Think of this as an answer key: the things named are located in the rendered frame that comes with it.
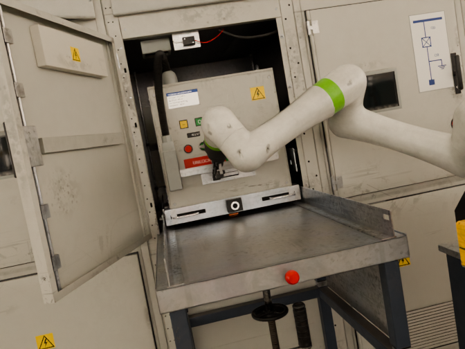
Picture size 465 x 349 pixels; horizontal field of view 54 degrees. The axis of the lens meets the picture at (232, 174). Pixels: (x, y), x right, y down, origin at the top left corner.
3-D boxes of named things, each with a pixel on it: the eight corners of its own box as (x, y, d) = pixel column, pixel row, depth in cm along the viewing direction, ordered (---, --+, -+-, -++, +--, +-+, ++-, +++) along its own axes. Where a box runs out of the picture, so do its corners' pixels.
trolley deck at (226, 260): (410, 257, 112) (407, 233, 111) (160, 314, 103) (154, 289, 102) (317, 216, 179) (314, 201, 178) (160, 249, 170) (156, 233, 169)
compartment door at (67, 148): (31, 305, 110) (-37, -4, 104) (137, 238, 172) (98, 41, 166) (55, 302, 109) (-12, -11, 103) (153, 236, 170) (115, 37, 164)
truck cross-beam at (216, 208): (301, 199, 181) (298, 184, 180) (166, 226, 173) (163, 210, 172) (297, 197, 186) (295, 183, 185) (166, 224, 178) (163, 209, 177)
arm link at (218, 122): (222, 92, 136) (193, 111, 133) (249, 120, 132) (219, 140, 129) (221, 118, 149) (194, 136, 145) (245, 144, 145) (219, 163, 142)
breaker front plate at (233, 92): (292, 189, 180) (272, 68, 176) (171, 213, 173) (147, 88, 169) (291, 189, 181) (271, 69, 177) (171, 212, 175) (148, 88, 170)
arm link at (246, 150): (304, 99, 151) (311, 77, 141) (330, 123, 147) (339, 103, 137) (219, 158, 139) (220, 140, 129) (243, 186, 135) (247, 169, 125)
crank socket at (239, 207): (243, 210, 175) (241, 197, 174) (228, 213, 174) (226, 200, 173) (242, 209, 177) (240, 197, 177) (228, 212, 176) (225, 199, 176)
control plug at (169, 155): (183, 189, 163) (174, 140, 162) (169, 191, 163) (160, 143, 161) (182, 187, 171) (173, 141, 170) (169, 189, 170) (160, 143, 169)
